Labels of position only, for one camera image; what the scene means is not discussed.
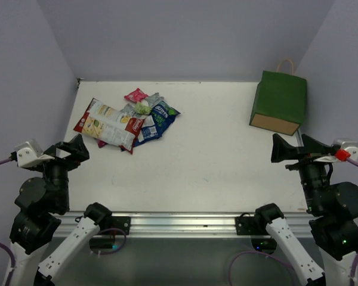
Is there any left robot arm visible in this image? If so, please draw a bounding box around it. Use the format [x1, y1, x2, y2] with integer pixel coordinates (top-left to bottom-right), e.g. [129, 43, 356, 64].
[3, 135, 112, 285]

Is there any blue Burts chips bag front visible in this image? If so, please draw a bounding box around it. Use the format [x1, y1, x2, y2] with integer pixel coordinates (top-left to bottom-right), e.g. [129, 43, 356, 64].
[150, 100, 181, 137]

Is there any large red white chips bag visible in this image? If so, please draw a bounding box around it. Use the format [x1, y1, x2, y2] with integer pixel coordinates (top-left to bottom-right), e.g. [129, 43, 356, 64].
[73, 98, 145, 153]

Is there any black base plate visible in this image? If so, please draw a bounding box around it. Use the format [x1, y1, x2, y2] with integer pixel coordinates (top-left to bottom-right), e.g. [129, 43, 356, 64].
[234, 212, 261, 236]
[101, 216, 131, 237]

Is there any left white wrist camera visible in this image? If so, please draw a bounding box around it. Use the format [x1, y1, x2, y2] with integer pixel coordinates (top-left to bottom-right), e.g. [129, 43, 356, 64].
[14, 139, 43, 169]

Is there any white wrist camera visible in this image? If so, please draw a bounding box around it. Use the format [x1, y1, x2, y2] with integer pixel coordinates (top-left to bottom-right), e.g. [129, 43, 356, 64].
[14, 139, 43, 169]
[315, 138, 358, 163]

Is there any aluminium mounting rail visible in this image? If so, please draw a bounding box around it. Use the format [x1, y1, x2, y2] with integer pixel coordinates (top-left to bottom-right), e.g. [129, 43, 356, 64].
[54, 212, 313, 238]

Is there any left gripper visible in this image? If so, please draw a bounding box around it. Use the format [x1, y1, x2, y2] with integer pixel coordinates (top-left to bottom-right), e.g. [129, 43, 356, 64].
[31, 133, 88, 209]

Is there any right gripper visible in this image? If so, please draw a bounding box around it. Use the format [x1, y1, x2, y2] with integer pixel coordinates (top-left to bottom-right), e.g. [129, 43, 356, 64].
[271, 131, 337, 210]

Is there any blue Burts chips bag back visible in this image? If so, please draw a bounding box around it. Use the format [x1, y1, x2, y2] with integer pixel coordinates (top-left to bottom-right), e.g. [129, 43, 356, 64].
[134, 115, 162, 147]

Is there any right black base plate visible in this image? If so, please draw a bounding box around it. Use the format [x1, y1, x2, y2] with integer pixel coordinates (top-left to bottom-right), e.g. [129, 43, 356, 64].
[234, 212, 261, 236]

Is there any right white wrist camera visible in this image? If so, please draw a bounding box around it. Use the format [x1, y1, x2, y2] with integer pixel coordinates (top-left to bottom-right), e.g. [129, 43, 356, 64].
[315, 138, 358, 163]

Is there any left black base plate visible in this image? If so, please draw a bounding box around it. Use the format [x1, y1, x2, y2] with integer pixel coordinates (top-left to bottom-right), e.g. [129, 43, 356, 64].
[101, 216, 131, 237]

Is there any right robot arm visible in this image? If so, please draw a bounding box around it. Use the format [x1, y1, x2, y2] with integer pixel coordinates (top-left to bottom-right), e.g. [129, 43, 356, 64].
[254, 133, 358, 285]

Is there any silver grey snack packet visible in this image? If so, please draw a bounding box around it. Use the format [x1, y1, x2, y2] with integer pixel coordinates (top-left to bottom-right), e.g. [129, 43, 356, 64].
[120, 104, 141, 118]

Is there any light green snack packet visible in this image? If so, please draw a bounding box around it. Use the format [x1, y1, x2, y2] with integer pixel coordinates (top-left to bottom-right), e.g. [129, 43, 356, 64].
[134, 102, 152, 115]

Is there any green paper bag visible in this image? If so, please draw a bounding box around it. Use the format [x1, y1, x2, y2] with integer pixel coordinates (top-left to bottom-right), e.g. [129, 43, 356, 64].
[249, 59, 307, 136]

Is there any pink snack packet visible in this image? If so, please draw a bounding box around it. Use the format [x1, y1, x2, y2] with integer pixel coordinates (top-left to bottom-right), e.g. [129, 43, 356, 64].
[124, 88, 148, 103]

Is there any blue burts chips bag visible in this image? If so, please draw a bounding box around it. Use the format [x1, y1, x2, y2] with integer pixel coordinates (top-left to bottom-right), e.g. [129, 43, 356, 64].
[150, 100, 181, 137]
[134, 115, 162, 147]

